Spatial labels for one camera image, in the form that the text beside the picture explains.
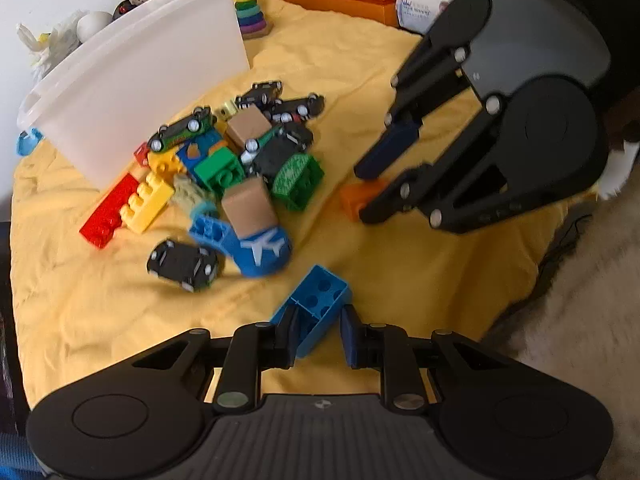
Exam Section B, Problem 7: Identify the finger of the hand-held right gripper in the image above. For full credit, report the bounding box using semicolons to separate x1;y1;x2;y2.
354;35;473;181
359;92;511;233

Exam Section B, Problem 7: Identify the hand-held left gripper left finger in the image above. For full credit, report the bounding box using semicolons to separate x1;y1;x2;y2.
132;306;299;413

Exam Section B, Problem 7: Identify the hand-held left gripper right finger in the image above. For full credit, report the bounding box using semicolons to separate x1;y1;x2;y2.
340;305;501;411

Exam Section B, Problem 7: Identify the orange toy brick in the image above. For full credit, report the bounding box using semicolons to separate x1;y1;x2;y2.
341;178;391;222

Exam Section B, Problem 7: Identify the blue hollow toy brick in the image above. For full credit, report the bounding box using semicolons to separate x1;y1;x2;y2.
270;264;351;358

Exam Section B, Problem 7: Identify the blue round airplane block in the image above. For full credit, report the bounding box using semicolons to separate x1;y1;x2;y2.
222;225;295;280

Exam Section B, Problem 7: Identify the plain green toy brick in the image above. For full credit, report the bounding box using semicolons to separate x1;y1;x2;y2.
192;150;246;198

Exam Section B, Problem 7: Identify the white plastic storage bin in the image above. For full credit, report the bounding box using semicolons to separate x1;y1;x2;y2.
16;0;251;188

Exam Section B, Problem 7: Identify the yellow blanket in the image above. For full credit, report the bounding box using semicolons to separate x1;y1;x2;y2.
10;0;596;406

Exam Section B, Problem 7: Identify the green patterned toy brick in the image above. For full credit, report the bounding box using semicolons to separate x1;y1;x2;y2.
271;152;325;212

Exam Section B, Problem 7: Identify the black toy car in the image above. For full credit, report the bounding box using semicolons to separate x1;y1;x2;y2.
247;137;301;186
270;92;326;123
235;79;284;110
277;121;315;151
146;239;221;292

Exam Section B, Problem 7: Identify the wooden block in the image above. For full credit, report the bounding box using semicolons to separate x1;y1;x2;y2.
221;176;278;238
225;107;273;148

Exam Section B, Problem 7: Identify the white wipes pack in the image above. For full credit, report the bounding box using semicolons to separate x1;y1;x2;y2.
395;0;493;36

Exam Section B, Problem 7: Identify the pale patterned toy piece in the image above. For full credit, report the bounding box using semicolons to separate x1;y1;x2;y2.
172;175;218;221

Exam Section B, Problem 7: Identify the large yellow toy brick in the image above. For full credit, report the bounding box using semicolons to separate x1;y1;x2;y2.
120;171;173;234

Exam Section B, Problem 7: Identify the blue printed toy brick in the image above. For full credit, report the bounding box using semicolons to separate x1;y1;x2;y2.
177;130;236;171

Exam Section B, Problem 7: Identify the long red toy brick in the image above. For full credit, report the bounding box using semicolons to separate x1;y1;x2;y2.
80;172;143;250

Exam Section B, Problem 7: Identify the beige fluffy rug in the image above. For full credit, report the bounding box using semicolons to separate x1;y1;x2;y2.
500;180;640;480

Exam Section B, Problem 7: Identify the blue bin clip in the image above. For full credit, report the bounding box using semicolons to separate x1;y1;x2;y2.
16;128;43;157

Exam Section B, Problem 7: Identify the white egg toy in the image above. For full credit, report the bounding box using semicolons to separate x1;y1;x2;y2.
77;11;112;41

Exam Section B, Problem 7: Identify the white crumpled plastic bag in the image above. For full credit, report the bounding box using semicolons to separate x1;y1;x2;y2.
17;22;81;81

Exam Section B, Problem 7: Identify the rainbow ring stacker toy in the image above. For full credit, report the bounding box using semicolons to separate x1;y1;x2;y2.
231;0;273;41

